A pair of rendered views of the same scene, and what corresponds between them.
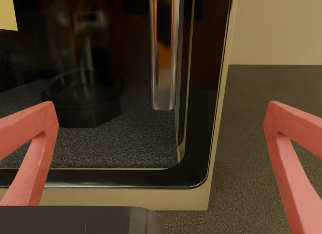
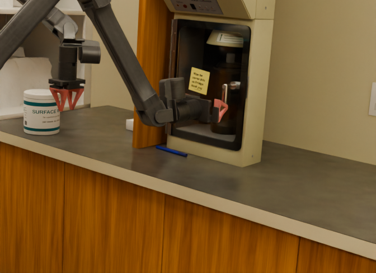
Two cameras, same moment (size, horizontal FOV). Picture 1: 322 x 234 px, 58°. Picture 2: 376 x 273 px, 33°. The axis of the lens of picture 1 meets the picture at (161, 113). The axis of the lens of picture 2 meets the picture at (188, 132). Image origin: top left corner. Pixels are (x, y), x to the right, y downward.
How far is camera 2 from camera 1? 1.85 m
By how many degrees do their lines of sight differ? 40
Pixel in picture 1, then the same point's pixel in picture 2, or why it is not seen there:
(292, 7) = (367, 127)
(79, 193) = (207, 149)
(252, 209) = (256, 170)
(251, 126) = (292, 165)
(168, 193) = (231, 155)
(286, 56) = (368, 159)
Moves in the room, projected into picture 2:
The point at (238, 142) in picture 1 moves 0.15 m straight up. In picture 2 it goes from (278, 165) to (283, 121)
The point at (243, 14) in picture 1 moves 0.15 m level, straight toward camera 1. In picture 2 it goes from (340, 126) to (311, 129)
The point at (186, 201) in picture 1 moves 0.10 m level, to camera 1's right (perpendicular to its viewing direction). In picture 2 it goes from (236, 160) to (262, 167)
